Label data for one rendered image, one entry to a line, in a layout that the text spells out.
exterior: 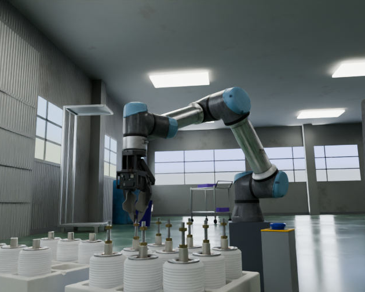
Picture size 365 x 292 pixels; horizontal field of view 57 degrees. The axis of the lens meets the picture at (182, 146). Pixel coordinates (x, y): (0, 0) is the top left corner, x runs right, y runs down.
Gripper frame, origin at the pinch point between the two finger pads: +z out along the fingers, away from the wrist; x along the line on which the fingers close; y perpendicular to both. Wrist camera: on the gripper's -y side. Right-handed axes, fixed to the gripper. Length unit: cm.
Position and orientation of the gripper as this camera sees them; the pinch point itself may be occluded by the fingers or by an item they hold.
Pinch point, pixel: (137, 217)
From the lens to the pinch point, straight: 105.5
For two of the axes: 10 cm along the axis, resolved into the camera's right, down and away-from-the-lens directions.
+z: 0.1, 9.8, -1.7
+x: 9.5, -0.7, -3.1
